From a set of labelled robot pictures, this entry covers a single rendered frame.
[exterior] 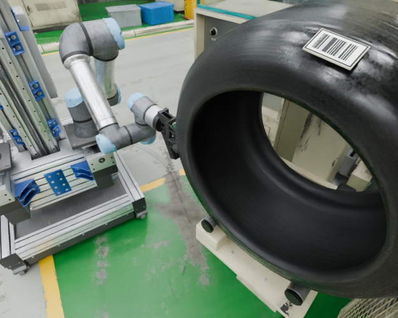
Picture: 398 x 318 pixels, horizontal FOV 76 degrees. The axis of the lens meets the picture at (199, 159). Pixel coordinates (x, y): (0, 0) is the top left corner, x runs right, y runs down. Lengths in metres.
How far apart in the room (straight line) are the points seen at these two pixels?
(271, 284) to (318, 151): 0.42
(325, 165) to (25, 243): 1.59
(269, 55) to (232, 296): 1.44
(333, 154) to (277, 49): 0.53
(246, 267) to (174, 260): 0.95
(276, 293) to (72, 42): 1.03
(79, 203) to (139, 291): 0.68
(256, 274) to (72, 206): 1.34
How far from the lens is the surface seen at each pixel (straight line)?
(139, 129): 0.96
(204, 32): 1.42
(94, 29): 1.09
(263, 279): 0.83
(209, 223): 0.76
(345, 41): 0.37
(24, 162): 1.64
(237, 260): 0.84
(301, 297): 0.72
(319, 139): 0.85
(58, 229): 1.77
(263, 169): 0.86
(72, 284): 1.83
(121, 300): 1.69
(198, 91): 0.49
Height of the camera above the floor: 1.55
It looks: 43 degrees down
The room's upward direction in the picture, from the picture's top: straight up
